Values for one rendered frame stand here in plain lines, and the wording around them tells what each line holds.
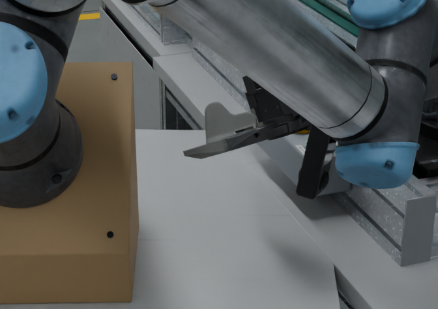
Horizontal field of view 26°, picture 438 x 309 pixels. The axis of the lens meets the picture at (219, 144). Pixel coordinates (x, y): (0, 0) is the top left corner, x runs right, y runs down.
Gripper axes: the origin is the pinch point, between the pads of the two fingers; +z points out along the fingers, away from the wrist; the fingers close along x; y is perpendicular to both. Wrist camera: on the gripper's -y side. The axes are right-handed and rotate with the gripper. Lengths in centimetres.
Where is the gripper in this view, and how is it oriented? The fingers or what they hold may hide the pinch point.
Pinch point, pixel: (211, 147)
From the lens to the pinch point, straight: 118.2
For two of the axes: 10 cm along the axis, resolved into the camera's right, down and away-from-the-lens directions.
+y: -3.1, -9.5, -0.6
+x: -4.2, 1.9, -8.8
